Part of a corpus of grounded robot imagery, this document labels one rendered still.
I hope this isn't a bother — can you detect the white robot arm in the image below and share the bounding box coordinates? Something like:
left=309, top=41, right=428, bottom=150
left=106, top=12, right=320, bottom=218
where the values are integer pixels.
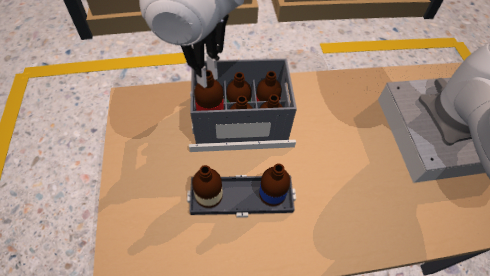
left=139, top=0, right=490, bottom=179

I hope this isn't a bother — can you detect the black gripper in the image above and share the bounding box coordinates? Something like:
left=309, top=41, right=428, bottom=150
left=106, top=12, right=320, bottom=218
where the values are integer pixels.
left=181, top=14, right=229, bottom=88

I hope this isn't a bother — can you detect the grey divided crate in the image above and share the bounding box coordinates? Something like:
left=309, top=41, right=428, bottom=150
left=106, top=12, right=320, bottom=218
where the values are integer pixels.
left=190, top=59, right=295, bottom=144

